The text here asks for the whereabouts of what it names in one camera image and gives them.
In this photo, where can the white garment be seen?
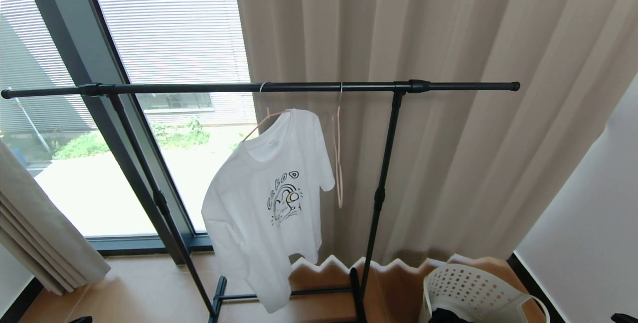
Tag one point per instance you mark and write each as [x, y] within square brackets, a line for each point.
[259, 203]

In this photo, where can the black garment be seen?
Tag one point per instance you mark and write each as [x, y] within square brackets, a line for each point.
[448, 317]

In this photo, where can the black clothes rack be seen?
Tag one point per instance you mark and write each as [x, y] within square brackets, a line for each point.
[199, 87]

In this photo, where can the window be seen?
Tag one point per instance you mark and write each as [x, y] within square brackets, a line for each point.
[65, 24]

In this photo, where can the white laundry basket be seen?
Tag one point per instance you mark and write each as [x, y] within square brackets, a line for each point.
[473, 288]

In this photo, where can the pink clothes hanger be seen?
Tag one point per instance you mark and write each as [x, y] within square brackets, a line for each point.
[339, 163]
[254, 127]

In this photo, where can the beige curtain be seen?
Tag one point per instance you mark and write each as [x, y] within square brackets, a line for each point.
[448, 24]
[40, 233]

